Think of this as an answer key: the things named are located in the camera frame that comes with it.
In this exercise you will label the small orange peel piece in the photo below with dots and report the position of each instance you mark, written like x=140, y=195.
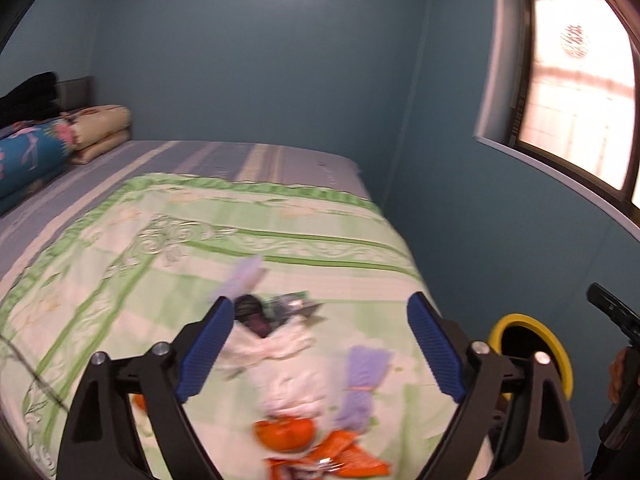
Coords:
x=138, y=401

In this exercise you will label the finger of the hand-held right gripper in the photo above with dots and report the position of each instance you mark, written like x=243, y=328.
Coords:
x=612, y=307

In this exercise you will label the dark cloth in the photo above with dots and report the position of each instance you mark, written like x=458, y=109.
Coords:
x=27, y=95

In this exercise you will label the purple foam net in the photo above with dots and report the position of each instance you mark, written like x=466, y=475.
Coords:
x=362, y=385

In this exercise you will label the beige floral folded quilt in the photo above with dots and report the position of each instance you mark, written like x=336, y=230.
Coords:
x=100, y=127

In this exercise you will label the brown-framed window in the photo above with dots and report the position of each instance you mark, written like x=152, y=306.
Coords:
x=575, y=85

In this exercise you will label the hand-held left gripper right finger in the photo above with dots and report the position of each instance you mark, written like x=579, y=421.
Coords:
x=432, y=345

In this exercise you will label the striped purple bed sheet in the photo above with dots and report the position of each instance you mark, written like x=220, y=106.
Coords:
x=225, y=160

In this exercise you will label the orange snack wrapper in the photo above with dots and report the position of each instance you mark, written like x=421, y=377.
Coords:
x=335, y=457

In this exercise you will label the green floral blanket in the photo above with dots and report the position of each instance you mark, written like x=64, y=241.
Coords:
x=150, y=270

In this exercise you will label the yellow-rimmed black trash bin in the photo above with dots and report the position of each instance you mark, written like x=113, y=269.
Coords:
x=555, y=340

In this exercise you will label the person's right hand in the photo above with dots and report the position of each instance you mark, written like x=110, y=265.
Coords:
x=619, y=375

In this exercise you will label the green and white wrapper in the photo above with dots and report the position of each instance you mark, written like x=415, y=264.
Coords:
x=292, y=304

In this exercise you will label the white foam net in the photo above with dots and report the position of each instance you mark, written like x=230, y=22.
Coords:
x=285, y=365

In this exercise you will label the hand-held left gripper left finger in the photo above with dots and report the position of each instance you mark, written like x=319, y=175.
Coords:
x=207, y=345

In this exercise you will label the grey headboard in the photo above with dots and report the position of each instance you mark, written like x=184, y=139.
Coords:
x=75, y=92

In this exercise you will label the dark crumpled wrapper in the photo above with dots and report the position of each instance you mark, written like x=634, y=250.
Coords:
x=252, y=315

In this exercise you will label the pale pink foam net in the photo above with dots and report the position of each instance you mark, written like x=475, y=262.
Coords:
x=242, y=277

